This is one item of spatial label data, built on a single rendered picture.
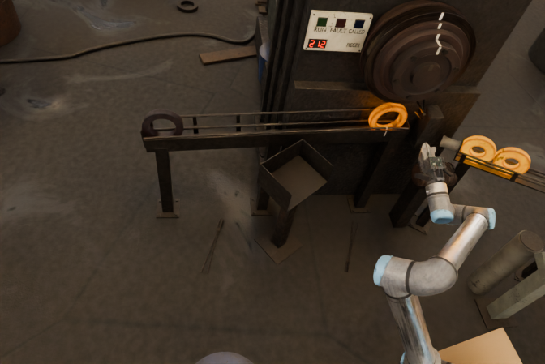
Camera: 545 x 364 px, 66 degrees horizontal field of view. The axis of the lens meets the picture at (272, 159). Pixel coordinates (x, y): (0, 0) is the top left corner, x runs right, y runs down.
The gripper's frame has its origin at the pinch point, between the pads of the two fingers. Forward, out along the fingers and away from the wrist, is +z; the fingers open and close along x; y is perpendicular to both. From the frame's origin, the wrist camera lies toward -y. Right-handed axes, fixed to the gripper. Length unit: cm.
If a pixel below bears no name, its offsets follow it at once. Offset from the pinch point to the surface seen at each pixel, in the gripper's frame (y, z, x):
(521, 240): -10, -44, -46
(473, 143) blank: -1.3, 2.7, -26.9
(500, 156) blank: 0.3, -5.1, -38.5
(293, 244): -68, -33, 51
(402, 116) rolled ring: -2.3, 16.7, 7.2
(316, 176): -12, -11, 51
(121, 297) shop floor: -62, -59, 142
